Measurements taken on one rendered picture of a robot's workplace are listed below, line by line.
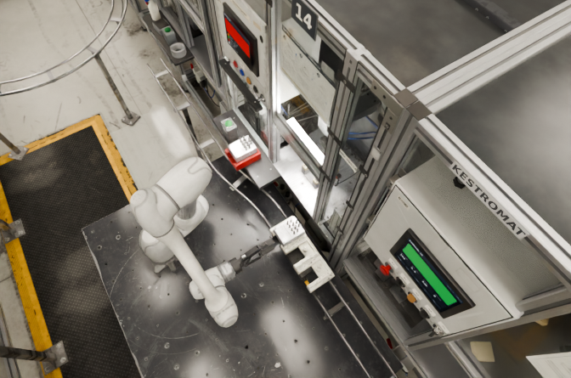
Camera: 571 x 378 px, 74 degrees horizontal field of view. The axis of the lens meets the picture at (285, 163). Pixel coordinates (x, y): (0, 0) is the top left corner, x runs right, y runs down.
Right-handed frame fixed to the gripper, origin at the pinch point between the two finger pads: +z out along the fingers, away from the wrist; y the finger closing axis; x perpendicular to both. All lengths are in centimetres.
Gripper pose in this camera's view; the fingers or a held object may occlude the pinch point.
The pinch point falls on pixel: (268, 245)
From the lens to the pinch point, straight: 190.4
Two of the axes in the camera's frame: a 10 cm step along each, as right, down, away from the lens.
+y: 0.2, -5.1, -8.6
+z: 8.4, -4.6, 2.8
